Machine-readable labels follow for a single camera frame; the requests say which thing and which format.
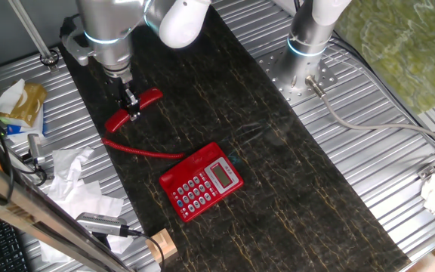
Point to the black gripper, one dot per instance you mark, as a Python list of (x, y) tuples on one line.
[(116, 88)]

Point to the red telephone handset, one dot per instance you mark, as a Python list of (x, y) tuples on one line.
[(149, 96)]

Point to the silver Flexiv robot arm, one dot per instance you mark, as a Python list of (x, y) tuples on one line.
[(108, 26)]

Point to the red telephone base with keypad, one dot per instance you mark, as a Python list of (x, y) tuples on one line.
[(198, 183)]

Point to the golden tissue box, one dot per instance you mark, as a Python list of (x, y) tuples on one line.
[(28, 104)]

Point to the blue and white box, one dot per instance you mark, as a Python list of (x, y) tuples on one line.
[(25, 130)]

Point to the crumpled white tissue paper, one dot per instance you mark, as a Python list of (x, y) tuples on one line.
[(78, 196)]

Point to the metal stand pole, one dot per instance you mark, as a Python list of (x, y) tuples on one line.
[(32, 34)]

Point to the small wooden block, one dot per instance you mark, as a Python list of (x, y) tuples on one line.
[(162, 243)]

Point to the dark marble pattern mat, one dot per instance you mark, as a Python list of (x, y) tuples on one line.
[(278, 189)]

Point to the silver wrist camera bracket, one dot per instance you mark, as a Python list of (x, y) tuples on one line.
[(76, 47)]

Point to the small silver camera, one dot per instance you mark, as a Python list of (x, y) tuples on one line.
[(35, 147)]

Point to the aluminium frame bar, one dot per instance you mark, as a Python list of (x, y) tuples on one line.
[(32, 213)]

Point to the perforated metal robot base plate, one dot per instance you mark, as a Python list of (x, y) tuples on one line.
[(274, 75)]

